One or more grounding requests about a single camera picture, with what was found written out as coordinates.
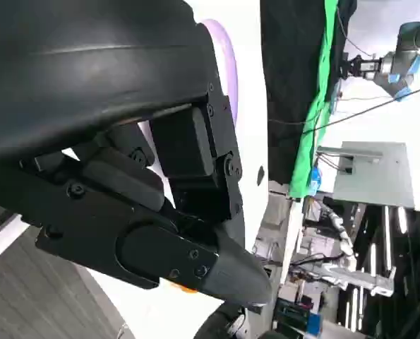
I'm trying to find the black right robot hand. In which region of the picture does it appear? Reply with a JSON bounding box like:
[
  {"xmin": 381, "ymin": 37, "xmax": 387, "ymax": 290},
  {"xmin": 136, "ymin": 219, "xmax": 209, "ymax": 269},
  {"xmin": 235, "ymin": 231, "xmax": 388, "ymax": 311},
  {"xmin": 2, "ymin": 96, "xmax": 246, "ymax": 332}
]
[{"xmin": 195, "ymin": 302, "xmax": 248, "ymax": 339}]

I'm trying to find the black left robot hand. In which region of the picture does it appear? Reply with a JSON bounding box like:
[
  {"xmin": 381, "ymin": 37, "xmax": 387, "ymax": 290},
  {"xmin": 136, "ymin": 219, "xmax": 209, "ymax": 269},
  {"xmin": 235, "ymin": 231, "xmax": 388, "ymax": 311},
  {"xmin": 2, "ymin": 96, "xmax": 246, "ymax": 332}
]
[{"xmin": 0, "ymin": 0, "xmax": 273, "ymax": 305}]

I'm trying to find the orange and white bread roll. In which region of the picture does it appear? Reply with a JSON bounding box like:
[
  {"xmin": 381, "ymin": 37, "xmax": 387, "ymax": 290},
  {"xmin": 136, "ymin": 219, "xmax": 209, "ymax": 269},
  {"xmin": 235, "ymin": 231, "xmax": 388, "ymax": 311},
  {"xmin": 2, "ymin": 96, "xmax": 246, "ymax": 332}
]
[{"xmin": 170, "ymin": 280, "xmax": 198, "ymax": 294}]

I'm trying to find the white table leg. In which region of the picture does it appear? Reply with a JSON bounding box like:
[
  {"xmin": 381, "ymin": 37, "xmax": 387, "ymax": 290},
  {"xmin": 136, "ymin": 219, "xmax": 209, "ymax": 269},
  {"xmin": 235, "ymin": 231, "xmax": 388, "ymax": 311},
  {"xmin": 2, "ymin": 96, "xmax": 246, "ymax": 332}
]
[{"xmin": 279, "ymin": 197, "xmax": 305, "ymax": 287}]

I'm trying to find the lilac plate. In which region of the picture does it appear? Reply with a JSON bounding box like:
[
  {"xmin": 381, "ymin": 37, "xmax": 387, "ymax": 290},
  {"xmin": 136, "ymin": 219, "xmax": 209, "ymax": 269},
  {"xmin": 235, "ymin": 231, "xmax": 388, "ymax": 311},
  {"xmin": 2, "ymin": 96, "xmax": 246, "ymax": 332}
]
[{"xmin": 199, "ymin": 19, "xmax": 239, "ymax": 125}]

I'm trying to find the black backdrop cloth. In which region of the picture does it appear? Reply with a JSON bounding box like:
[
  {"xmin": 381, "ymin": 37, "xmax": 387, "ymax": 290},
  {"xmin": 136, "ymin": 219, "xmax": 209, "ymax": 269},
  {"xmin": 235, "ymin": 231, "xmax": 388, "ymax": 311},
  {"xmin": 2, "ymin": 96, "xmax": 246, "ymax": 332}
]
[{"xmin": 260, "ymin": 0, "xmax": 358, "ymax": 185}]

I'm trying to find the grey metal cabinet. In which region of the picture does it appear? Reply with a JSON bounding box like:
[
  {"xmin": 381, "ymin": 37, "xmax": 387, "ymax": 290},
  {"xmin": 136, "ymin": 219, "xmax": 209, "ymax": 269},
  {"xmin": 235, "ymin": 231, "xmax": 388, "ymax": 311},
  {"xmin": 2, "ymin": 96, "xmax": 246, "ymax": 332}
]
[{"xmin": 316, "ymin": 141, "xmax": 417, "ymax": 213}]

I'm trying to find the green cloth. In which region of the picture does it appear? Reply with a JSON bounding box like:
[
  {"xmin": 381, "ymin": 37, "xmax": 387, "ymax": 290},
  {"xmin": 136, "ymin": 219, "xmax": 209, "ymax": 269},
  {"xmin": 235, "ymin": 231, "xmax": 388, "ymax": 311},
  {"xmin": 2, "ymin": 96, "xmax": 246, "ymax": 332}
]
[{"xmin": 289, "ymin": 0, "xmax": 340, "ymax": 199}]

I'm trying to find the silver metal bracket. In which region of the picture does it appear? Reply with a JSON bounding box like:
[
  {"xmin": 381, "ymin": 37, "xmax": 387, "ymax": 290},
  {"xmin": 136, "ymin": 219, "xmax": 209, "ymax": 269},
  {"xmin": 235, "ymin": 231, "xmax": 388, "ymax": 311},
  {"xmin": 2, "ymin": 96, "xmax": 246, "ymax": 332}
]
[{"xmin": 315, "ymin": 264, "xmax": 397, "ymax": 297}]

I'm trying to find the thin black workshop cable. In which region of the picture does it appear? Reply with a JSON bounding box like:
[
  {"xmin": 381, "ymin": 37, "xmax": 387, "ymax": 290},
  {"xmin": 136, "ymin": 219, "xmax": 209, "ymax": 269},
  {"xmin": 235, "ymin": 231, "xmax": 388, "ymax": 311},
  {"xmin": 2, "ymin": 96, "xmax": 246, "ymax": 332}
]
[{"xmin": 268, "ymin": 83, "xmax": 420, "ymax": 135}]

